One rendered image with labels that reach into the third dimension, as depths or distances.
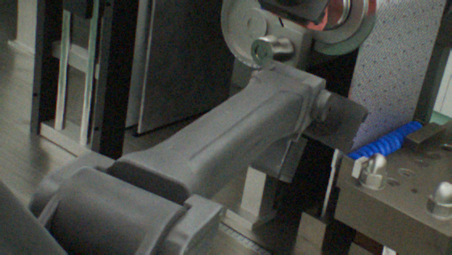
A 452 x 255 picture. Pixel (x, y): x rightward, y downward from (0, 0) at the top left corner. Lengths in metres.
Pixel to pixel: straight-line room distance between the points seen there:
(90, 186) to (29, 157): 0.75
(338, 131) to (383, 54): 0.15
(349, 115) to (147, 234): 0.54
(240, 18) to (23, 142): 0.41
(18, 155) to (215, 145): 0.69
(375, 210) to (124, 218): 0.58
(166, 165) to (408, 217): 0.51
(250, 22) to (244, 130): 0.48
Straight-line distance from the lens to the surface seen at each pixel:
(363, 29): 1.02
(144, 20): 1.31
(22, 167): 1.25
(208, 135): 0.63
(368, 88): 1.09
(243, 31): 1.14
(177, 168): 0.57
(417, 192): 1.08
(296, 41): 1.04
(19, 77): 1.54
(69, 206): 0.52
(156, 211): 0.51
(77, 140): 1.28
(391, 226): 1.04
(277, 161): 0.90
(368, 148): 1.13
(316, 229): 1.13
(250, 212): 1.16
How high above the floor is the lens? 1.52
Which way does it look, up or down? 23 degrees down
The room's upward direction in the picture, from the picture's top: 11 degrees clockwise
